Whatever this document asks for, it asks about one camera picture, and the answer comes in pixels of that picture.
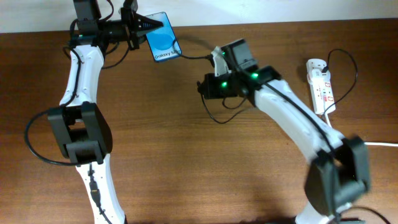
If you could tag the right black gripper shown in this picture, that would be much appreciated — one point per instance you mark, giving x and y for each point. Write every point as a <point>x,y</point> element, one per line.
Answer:
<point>209,92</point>

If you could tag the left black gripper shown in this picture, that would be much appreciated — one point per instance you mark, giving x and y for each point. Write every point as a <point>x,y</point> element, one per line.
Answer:
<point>135,25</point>

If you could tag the blue screen Galaxy smartphone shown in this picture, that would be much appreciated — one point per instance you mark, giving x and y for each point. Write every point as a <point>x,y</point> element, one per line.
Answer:
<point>162,42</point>

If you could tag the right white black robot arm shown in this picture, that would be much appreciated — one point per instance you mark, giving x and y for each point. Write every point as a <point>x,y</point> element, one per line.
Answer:
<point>338,173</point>

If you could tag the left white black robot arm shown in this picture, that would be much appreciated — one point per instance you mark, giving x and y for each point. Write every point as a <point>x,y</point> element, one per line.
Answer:
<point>80,129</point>

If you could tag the white USB charger plug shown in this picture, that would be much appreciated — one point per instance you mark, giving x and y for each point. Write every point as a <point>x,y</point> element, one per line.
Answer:
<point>314,71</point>

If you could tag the white power strip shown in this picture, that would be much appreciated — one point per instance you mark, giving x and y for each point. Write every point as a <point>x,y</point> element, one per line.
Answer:
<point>322,95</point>

